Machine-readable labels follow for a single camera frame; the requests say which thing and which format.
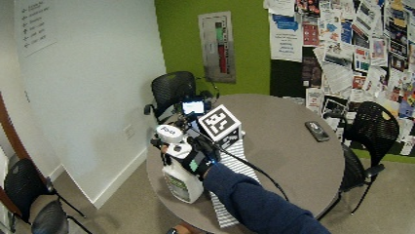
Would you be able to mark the white wall outlet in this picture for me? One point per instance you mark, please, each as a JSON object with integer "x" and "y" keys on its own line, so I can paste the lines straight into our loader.
{"x": 130, "y": 131}

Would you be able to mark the grey striped cloth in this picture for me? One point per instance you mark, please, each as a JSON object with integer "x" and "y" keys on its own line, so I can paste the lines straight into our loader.
{"x": 243, "y": 162}

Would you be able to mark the white plastic jug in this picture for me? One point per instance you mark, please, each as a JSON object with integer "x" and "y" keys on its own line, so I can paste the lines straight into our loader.
{"x": 184, "y": 185}

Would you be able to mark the black smartphone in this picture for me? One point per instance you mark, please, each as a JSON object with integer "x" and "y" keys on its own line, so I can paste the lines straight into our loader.
{"x": 317, "y": 131}

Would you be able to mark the black camera with screen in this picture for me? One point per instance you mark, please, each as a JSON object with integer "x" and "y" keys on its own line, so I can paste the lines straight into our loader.
{"x": 193, "y": 107}

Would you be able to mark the notice board with paper flyers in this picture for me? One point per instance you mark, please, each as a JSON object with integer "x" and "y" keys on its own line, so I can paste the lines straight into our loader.
{"x": 346, "y": 48}

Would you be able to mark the black mesh office chair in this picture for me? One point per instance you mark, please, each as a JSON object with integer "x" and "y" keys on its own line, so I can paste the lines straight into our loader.
{"x": 171, "y": 87}
{"x": 26, "y": 188}
{"x": 374, "y": 133}

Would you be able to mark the white wall direction sign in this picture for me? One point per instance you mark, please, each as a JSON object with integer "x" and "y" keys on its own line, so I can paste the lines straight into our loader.
{"x": 35, "y": 26}

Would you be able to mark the grey framed wall poster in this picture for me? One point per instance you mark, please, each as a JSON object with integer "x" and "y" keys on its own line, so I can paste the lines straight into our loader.
{"x": 219, "y": 45}

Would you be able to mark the white marker cube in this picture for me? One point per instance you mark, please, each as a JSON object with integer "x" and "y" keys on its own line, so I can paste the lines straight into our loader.
{"x": 219, "y": 123}

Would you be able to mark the brown wooden door frame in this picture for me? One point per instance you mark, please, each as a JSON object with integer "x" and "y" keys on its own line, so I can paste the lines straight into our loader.
{"x": 11, "y": 130}

